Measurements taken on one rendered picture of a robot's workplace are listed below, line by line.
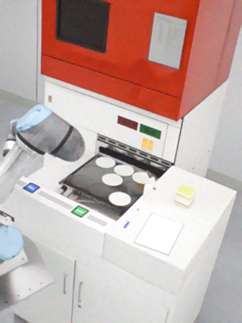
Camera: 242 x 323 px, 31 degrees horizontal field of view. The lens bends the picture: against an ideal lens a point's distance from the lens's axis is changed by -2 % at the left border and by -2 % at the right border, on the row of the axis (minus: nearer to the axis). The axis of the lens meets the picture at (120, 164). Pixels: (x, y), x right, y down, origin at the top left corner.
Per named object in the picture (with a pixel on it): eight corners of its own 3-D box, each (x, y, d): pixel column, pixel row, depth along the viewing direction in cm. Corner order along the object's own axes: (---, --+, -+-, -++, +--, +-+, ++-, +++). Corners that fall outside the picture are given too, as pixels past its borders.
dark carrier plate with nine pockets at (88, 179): (101, 153, 236) (101, 152, 236) (159, 177, 223) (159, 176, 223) (62, 183, 211) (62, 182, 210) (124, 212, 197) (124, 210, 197)
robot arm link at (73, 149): (103, 145, 148) (65, 139, 193) (76, 125, 144) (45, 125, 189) (83, 174, 146) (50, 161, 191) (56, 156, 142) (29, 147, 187)
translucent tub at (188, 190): (179, 195, 200) (182, 182, 197) (194, 201, 197) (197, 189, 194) (172, 203, 195) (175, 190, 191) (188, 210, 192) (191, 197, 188)
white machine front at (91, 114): (46, 134, 262) (47, 71, 240) (170, 186, 231) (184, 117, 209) (42, 136, 260) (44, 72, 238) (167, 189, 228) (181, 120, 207)
